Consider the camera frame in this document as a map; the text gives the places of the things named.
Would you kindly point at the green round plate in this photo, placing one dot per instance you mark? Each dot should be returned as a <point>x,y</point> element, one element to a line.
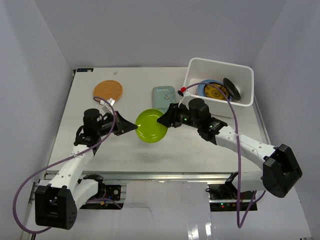
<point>148,129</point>

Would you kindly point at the yellow patterned black-rimmed plate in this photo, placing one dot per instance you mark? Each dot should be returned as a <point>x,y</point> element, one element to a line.
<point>215,90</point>

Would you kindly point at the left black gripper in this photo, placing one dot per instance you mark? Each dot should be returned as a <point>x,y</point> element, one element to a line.
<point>117,124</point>

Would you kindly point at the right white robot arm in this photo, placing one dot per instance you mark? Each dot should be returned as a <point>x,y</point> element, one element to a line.
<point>278,170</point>

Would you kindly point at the white plastic bin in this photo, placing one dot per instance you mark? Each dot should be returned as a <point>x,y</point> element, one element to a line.
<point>210,78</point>

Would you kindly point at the black round plate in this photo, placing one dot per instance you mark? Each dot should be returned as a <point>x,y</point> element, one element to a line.
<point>232,89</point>

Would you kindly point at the teal rectangular ceramic plate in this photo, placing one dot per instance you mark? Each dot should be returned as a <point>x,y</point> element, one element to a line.
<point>162,97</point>

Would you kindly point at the blue round plate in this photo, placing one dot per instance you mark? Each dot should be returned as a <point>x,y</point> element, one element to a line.
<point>200,87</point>

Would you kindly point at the dark label sticker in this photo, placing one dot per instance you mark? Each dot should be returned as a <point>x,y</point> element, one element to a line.
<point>85,70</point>

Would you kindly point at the orange woven round plate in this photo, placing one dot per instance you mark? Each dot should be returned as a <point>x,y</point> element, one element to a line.
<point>108,89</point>

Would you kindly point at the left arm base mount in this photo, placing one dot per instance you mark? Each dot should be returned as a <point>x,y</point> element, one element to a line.
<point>112,192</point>

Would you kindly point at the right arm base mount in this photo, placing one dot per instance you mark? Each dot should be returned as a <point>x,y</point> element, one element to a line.
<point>223,200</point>

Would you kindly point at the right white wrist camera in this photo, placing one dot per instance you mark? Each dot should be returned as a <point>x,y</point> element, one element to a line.
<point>183,93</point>

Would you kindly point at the aluminium frame rail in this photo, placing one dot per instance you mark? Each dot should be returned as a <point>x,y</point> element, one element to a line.
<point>163,179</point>

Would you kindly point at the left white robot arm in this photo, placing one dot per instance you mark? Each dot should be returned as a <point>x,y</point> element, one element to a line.
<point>58,202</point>

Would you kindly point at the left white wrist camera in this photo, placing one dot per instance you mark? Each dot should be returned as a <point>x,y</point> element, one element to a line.
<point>107,106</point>

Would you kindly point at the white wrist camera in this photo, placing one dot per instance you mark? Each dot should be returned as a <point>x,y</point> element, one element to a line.
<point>183,93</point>
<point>107,106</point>

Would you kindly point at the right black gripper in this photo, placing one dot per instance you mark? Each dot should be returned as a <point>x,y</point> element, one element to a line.
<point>172,115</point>

